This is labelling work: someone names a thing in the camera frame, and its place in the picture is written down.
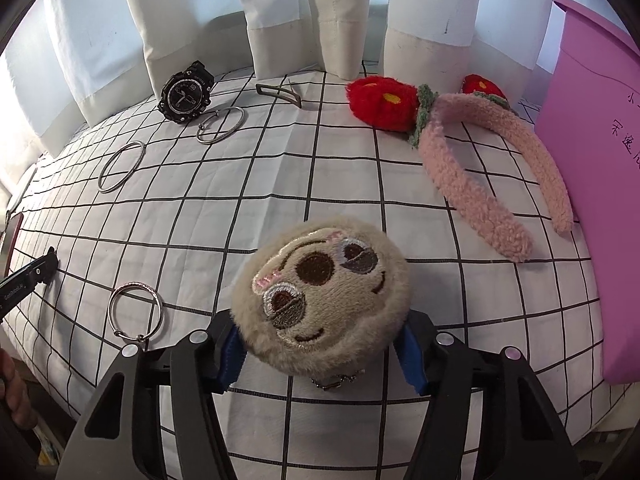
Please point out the white black checked cloth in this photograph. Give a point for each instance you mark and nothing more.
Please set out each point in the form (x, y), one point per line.
(300, 170)

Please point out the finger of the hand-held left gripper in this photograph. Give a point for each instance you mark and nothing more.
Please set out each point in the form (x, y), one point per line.
(30, 275)

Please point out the white curtain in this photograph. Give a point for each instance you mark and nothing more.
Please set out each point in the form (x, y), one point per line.
(200, 10)

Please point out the person's left hand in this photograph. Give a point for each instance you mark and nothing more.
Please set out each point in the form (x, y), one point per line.
(15, 395)

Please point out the open silver bangle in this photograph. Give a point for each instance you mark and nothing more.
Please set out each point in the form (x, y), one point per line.
(243, 119)

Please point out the pink plastic basket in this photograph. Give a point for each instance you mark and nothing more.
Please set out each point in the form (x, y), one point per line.
(600, 185)

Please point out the red phone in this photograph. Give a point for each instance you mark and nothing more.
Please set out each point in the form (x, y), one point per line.
(12, 235)

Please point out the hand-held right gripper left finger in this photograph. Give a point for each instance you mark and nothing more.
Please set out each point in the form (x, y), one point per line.
(233, 356)

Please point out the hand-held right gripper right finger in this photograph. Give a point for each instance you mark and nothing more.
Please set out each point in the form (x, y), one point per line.
(412, 360)

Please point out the white flat device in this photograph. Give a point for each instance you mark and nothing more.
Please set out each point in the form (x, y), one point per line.
(20, 190)

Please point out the black wrist watch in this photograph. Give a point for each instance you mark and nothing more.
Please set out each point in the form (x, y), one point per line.
(182, 96)

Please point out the closed silver bangle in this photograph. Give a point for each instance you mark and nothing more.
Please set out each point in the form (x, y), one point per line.
(100, 180)

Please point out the pink fluffy headband red flowers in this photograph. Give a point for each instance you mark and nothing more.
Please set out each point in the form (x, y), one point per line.
(450, 170)

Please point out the brown metal hair clip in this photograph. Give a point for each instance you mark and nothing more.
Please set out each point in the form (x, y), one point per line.
(280, 91)

